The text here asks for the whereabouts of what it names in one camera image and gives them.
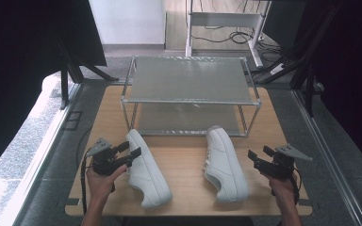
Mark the person's left hand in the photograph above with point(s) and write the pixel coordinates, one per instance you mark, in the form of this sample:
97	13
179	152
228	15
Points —
102	185

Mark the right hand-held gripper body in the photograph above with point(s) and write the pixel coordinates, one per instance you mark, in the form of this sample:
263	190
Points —
279	168

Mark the two-tier metal shoe rack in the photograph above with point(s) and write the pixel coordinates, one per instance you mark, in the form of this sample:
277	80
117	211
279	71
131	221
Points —
188	80

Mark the white power strip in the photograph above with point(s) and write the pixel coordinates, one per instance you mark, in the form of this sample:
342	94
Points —
277	68

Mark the white desk frame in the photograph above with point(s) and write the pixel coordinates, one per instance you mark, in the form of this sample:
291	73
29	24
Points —
226	19

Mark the person's right hand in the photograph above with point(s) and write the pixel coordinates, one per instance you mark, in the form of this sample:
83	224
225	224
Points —
283	190

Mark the black curtain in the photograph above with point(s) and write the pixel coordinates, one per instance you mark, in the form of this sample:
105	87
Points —
348	78
19	62

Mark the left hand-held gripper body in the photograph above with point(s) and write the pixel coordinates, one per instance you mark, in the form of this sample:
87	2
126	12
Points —
102	161

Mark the aluminium floor rail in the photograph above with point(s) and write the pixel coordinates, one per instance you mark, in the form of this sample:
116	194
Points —
37	163
330	160

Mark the white sneaker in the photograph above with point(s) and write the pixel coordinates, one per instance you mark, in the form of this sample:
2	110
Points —
146	171
224	163

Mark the black metal stand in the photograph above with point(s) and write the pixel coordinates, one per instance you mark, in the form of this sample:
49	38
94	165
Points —
301	72
72	72

